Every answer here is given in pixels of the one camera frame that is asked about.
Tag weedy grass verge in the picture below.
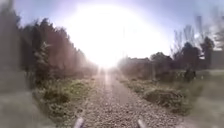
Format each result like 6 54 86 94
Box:
0 71 101 128

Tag robot's own part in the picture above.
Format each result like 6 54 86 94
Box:
73 116 85 128
137 118 148 128

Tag group of trees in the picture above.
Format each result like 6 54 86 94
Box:
118 14 224 83

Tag pale gravel path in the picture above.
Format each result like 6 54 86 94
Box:
71 68 188 128

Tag dry grass verge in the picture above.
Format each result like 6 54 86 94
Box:
114 68 224 128

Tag row of trees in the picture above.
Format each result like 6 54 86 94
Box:
0 6 99 88

